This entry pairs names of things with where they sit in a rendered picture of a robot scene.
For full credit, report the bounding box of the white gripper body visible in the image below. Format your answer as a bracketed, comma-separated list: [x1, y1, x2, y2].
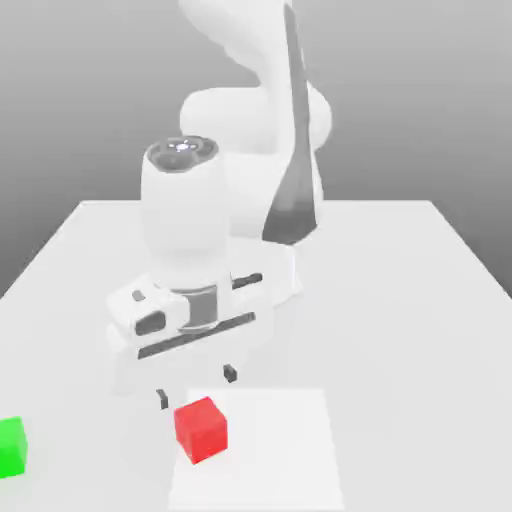
[112, 306, 280, 396]

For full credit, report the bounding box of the small red cube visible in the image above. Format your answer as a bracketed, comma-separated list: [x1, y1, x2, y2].
[173, 395, 229, 466]

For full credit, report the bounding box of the small green cube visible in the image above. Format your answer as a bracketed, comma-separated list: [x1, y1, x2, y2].
[0, 415, 29, 480]

